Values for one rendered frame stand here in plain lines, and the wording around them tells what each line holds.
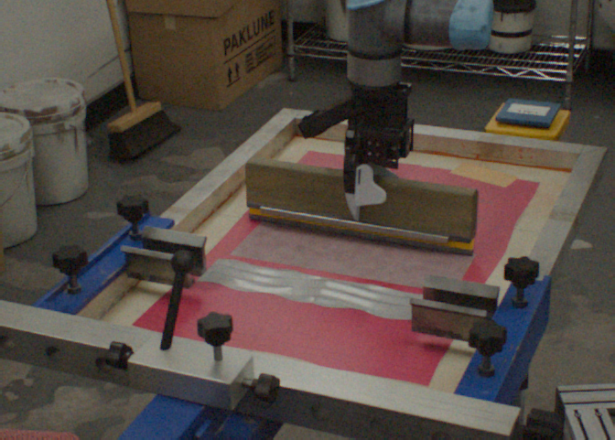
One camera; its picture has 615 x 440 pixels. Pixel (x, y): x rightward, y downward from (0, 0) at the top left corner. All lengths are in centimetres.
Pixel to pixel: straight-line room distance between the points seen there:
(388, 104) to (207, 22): 314
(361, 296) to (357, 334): 9
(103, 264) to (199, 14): 316
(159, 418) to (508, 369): 40
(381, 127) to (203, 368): 55
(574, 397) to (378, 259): 108
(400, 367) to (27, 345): 45
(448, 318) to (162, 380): 38
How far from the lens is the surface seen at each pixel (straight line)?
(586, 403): 269
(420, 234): 169
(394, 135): 164
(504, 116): 215
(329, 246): 173
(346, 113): 166
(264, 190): 178
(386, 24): 159
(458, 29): 157
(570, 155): 197
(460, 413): 124
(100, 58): 480
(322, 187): 174
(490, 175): 196
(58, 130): 404
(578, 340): 331
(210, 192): 183
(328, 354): 149
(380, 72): 161
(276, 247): 174
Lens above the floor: 177
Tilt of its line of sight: 26 degrees down
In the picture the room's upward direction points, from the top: 2 degrees counter-clockwise
